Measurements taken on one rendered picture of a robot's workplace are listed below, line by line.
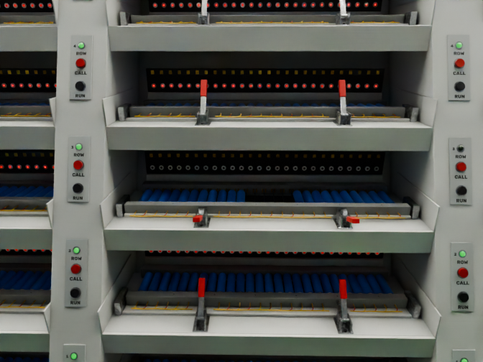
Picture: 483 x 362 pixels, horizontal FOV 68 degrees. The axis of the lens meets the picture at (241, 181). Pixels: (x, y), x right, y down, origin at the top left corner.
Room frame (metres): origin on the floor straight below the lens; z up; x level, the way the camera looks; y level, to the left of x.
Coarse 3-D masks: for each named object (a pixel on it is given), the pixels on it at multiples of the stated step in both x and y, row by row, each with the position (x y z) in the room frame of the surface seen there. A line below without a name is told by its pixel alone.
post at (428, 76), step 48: (480, 0) 0.65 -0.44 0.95; (432, 48) 0.65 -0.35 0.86; (480, 48) 0.65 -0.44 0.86; (432, 96) 0.65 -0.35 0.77; (480, 96) 0.65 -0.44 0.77; (432, 144) 0.65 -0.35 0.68; (480, 144) 0.65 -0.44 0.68; (432, 192) 0.66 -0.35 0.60; (480, 192) 0.65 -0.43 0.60; (480, 240) 0.65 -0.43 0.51; (432, 288) 0.66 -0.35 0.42; (480, 288) 0.65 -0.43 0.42; (480, 336) 0.65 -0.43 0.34
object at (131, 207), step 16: (128, 208) 0.70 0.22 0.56; (144, 208) 0.70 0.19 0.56; (160, 208) 0.70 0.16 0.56; (176, 208) 0.70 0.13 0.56; (192, 208) 0.70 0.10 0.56; (208, 208) 0.70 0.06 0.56; (224, 208) 0.70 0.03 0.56; (240, 208) 0.70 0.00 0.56; (256, 208) 0.70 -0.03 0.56; (272, 208) 0.70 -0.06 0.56; (288, 208) 0.70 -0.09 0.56; (304, 208) 0.70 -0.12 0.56; (320, 208) 0.70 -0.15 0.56; (336, 208) 0.69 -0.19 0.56; (352, 208) 0.69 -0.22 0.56; (368, 208) 0.69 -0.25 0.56; (384, 208) 0.69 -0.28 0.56; (400, 208) 0.69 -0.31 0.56
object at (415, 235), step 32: (128, 192) 0.78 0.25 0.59; (416, 192) 0.71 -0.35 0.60; (128, 224) 0.68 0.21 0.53; (160, 224) 0.67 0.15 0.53; (192, 224) 0.67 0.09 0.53; (224, 224) 0.67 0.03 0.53; (256, 224) 0.67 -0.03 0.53; (288, 224) 0.67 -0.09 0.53; (320, 224) 0.67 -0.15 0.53; (352, 224) 0.67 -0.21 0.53; (384, 224) 0.67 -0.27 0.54; (416, 224) 0.67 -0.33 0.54
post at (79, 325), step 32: (64, 0) 0.66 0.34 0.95; (96, 0) 0.66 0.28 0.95; (128, 0) 0.77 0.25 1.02; (64, 32) 0.66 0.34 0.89; (96, 32) 0.66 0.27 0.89; (64, 64) 0.66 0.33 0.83; (96, 64) 0.66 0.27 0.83; (128, 64) 0.78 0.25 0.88; (64, 96) 0.66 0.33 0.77; (96, 96) 0.66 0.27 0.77; (64, 128) 0.66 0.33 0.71; (96, 128) 0.66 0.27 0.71; (64, 160) 0.66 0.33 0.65; (96, 160) 0.66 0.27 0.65; (128, 160) 0.79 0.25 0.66; (64, 192) 0.66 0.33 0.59; (96, 192) 0.66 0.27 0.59; (64, 224) 0.66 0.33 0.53; (96, 224) 0.66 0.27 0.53; (64, 256) 0.66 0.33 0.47; (96, 256) 0.66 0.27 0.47; (128, 256) 0.80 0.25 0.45; (64, 288) 0.66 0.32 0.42; (96, 288) 0.66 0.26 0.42; (64, 320) 0.66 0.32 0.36; (96, 320) 0.66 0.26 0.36; (96, 352) 0.66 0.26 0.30
